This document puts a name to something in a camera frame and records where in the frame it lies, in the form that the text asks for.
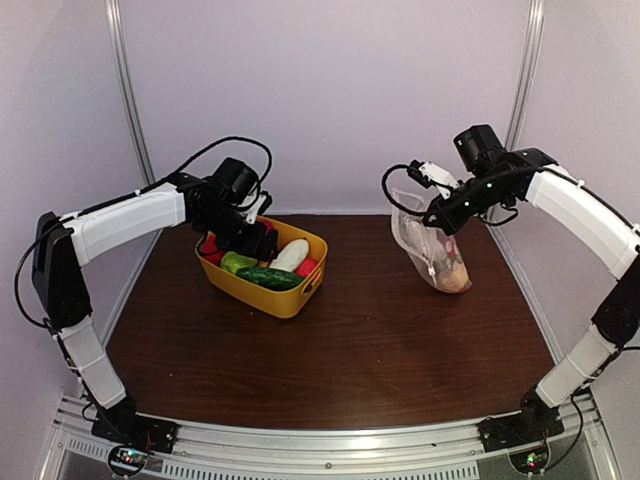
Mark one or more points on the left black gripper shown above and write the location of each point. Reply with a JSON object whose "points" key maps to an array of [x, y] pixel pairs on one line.
{"points": [[251, 247]]}

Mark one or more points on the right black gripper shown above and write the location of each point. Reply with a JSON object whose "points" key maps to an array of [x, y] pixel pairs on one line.
{"points": [[451, 222]]}

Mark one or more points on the large red tomato toy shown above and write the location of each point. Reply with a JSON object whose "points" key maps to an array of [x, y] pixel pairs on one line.
{"points": [[452, 250]]}

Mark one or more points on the clear zip top bag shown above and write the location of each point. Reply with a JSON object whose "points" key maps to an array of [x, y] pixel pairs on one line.
{"points": [[430, 269]]}

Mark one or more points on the yellow cauliflower toy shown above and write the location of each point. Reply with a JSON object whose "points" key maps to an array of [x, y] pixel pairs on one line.
{"points": [[455, 281]]}

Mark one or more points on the white cabbage toy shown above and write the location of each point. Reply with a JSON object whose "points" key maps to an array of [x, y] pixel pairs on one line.
{"points": [[417, 239]]}

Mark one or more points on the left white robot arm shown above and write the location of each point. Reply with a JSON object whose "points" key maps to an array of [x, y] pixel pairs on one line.
{"points": [[70, 248]]}

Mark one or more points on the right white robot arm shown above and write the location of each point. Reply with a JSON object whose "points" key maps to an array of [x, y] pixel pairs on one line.
{"points": [[499, 177]]}

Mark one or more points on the light green pepper toy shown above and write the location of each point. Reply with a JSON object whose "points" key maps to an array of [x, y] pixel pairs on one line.
{"points": [[232, 262]]}

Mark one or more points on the white eggplant toy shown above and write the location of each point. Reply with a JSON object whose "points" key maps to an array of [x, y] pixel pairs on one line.
{"points": [[291, 256]]}

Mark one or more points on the green cucumber toy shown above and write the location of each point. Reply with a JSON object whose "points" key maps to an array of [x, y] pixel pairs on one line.
{"points": [[271, 279]]}

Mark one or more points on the small red fruit toy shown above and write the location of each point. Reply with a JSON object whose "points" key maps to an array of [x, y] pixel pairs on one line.
{"points": [[211, 252]]}

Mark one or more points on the pink radish toy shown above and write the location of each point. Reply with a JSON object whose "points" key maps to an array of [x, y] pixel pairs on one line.
{"points": [[306, 268]]}

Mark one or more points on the yellow plastic basket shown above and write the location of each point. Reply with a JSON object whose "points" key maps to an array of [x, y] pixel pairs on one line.
{"points": [[283, 305]]}

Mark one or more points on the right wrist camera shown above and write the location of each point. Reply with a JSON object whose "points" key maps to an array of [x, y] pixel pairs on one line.
{"points": [[428, 174]]}

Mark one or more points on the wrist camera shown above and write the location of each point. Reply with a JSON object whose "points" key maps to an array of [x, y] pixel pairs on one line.
{"points": [[428, 174], [255, 205]]}

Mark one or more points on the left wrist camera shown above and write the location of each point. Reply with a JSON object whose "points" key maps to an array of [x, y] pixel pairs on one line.
{"points": [[255, 205]]}

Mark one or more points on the right aluminium frame post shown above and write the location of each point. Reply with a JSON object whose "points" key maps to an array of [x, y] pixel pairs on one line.
{"points": [[533, 35]]}

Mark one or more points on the aluminium frame post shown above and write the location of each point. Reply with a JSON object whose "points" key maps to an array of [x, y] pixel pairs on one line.
{"points": [[533, 35], [126, 85]]}

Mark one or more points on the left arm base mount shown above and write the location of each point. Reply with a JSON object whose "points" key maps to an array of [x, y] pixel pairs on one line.
{"points": [[132, 451]]}

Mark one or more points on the aluminium front rail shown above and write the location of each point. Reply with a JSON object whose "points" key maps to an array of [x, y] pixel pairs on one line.
{"points": [[450, 450]]}

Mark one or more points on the left aluminium frame post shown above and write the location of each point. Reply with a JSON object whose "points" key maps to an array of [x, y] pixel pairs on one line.
{"points": [[126, 85]]}

